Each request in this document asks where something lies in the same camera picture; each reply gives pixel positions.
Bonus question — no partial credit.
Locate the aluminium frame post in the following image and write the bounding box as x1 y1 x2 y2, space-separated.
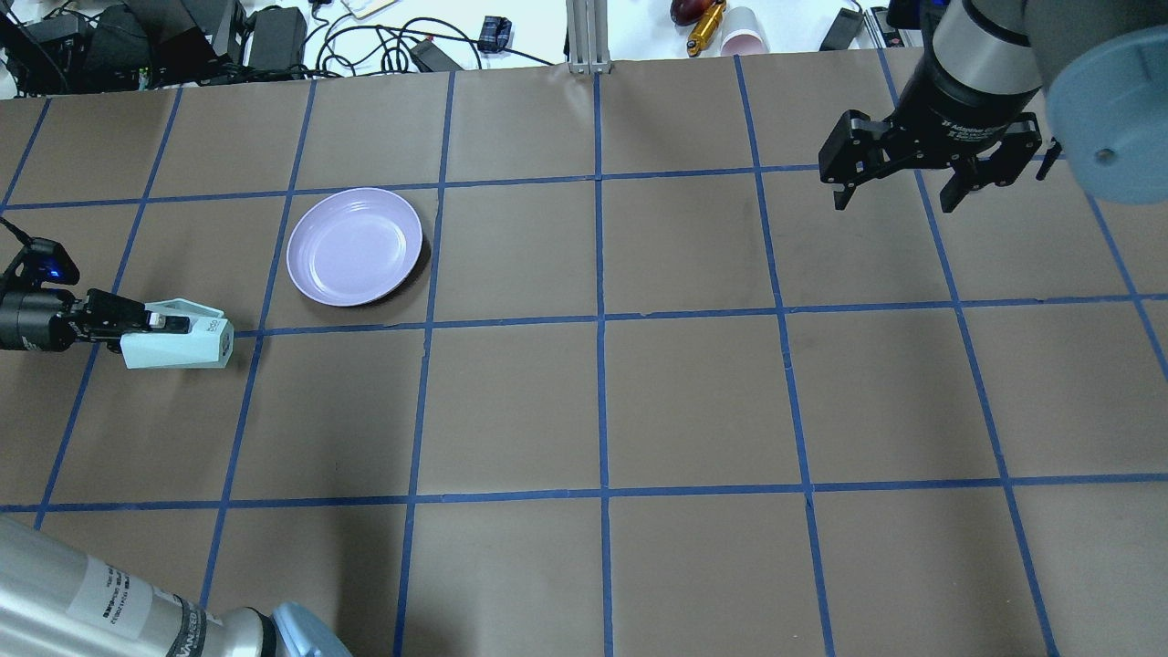
566 0 612 75

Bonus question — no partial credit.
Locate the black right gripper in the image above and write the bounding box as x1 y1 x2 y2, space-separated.
818 78 1043 213

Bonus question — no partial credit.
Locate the small blue device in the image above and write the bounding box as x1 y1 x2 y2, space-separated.
477 16 513 54

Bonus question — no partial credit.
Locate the mint green faceted cup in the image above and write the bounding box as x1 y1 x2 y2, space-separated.
120 298 235 369

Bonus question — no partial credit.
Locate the pink plastic cup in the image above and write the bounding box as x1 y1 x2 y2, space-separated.
718 5 770 56

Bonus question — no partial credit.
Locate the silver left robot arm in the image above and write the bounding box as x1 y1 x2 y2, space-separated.
1 288 348 656

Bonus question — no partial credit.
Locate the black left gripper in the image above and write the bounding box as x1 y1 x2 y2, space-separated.
1 288 192 352

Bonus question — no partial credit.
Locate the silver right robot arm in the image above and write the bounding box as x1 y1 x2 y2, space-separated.
819 1 1167 213

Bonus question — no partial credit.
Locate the lavender round plate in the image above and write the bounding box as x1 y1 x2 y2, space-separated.
285 187 425 307

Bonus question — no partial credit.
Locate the red brown toy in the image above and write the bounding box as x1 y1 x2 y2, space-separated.
669 0 712 26

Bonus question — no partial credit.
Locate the black power adapter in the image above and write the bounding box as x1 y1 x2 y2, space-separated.
246 5 308 70

